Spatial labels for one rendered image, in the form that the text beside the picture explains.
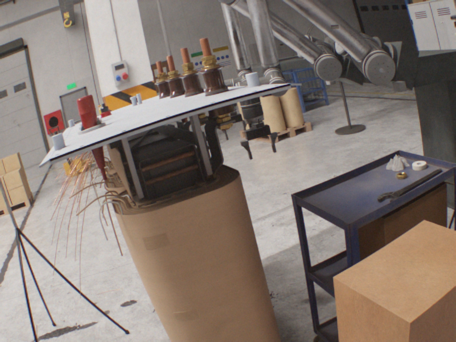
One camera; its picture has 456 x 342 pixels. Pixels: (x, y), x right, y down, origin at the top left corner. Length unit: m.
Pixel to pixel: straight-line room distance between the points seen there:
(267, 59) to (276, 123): 4.58
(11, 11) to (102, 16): 9.40
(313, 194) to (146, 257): 0.72
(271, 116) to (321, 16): 4.91
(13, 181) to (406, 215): 7.13
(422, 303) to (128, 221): 0.97
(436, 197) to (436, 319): 0.87
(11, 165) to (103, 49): 3.14
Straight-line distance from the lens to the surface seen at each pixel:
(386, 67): 2.11
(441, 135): 3.27
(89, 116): 1.50
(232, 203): 1.39
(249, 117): 2.14
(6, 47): 15.19
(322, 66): 2.70
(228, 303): 1.51
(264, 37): 2.19
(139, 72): 6.83
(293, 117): 6.97
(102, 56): 6.80
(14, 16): 15.83
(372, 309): 0.90
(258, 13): 2.14
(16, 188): 7.83
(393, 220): 1.51
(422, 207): 1.62
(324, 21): 1.98
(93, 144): 1.02
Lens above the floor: 1.46
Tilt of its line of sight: 14 degrees down
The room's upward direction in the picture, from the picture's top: 14 degrees counter-clockwise
